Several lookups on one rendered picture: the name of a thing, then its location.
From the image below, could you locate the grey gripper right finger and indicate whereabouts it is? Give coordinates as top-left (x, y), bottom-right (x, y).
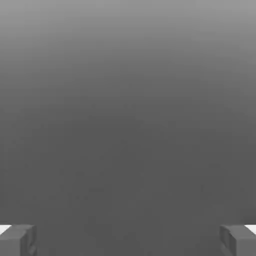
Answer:
top-left (218, 224), bottom-right (256, 256)

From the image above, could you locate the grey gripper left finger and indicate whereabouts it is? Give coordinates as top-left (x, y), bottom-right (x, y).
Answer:
top-left (0, 224), bottom-right (38, 256)

